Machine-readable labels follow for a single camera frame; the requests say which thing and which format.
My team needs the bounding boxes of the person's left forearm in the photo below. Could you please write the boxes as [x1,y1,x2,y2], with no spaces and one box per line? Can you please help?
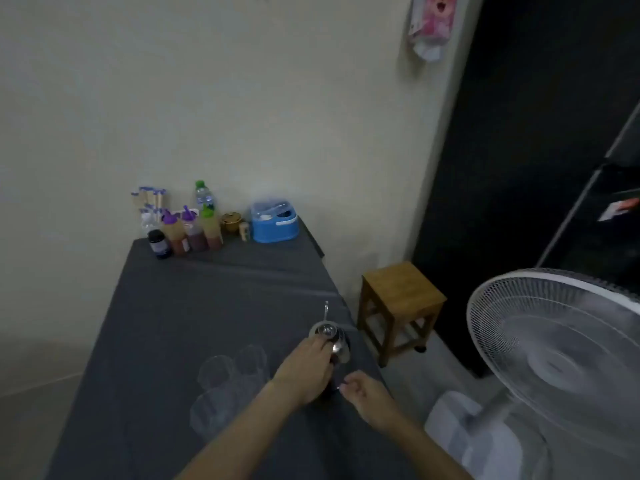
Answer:
[175,382,301,480]

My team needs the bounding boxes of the grey cloth-covered table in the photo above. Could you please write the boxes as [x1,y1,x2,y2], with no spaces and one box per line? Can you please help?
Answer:
[45,217,421,480]

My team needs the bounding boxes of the purple-capped orange sauce bottle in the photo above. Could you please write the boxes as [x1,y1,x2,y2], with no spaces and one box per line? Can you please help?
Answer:
[161,209,192,257]

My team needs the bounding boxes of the clear faceted glass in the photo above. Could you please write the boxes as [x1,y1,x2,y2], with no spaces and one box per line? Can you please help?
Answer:
[199,354,236,391]
[189,393,227,439]
[225,379,273,413]
[235,344,269,381]

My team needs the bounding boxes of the black refrigerator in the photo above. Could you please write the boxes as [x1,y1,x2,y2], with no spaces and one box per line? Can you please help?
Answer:
[535,100,640,285]

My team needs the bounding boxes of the wooden stool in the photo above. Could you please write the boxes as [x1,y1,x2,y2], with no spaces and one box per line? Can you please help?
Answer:
[357,261,447,368]

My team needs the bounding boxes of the dark glass labelled bottle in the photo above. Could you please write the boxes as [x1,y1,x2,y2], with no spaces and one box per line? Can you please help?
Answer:
[147,229,173,261]

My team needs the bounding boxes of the person's left hand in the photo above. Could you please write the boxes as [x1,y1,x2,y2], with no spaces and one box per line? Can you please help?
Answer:
[272,336,335,408]

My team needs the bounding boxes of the person's right forearm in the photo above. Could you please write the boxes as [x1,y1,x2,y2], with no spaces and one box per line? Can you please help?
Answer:
[385,412,476,480]

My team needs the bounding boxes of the steel kettle black handle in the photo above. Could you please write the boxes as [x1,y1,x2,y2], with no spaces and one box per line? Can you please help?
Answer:
[308,300,353,395]

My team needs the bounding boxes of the pink hanging tissue pack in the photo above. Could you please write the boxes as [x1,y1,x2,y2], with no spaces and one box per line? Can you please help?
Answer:
[407,0,459,63]

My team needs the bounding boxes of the blue plastic condiment caddy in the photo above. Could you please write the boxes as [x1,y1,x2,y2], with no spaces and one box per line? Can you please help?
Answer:
[249,198,301,244]

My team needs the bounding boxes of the purple-capped dark sauce bottle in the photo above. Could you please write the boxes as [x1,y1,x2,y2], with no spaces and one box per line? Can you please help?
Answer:
[179,205,209,253]

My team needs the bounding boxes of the white standing fan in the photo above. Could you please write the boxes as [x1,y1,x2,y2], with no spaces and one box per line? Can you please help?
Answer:
[425,268,640,480]

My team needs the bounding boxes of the person's right hand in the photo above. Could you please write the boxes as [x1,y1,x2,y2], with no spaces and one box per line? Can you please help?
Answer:
[339,372,401,431]

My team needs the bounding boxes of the green-capped sauce bottle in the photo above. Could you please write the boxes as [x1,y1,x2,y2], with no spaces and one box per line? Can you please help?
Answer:
[199,204,225,251]

